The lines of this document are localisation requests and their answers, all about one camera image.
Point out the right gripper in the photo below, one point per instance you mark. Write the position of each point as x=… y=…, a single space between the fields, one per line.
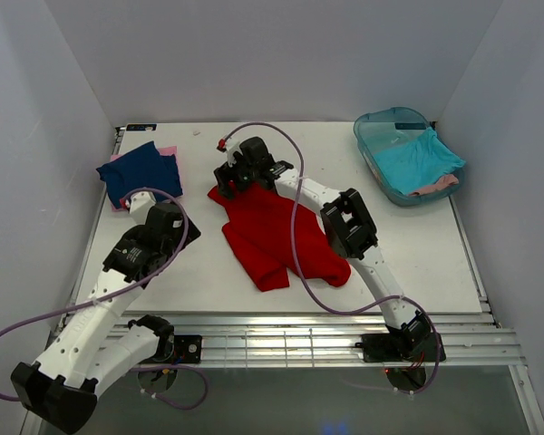
x=239 y=177

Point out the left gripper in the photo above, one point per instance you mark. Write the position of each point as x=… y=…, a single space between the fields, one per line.
x=190 y=231

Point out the red t shirt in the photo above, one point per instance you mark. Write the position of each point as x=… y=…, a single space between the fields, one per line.
x=258 y=233

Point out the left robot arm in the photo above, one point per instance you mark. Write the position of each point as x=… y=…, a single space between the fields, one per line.
x=65 y=382

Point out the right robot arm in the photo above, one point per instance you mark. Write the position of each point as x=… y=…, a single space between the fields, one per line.
x=350 y=230

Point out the pink folded t shirt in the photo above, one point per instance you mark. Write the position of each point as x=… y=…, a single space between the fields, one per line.
x=165 y=151

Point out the navy blue folded t shirt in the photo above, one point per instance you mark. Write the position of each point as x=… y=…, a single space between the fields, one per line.
x=133 y=174

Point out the blue label sticker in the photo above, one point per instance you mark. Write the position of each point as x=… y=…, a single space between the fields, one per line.
x=141 y=127

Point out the teal plastic bin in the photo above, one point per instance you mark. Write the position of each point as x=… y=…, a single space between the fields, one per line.
x=376 y=131

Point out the turquoise t shirt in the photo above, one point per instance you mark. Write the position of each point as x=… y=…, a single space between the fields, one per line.
x=417 y=164

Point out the salmon pink t shirt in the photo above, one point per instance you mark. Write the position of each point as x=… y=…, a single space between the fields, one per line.
x=442 y=183

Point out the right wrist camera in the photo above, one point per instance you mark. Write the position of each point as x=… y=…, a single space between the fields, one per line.
x=231 y=148

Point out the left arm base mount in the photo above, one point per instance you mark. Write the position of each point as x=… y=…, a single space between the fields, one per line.
x=177 y=349

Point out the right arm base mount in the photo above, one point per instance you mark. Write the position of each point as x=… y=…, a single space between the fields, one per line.
x=382 y=347

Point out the aluminium rail frame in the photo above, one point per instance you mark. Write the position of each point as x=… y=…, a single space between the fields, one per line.
x=206 y=292

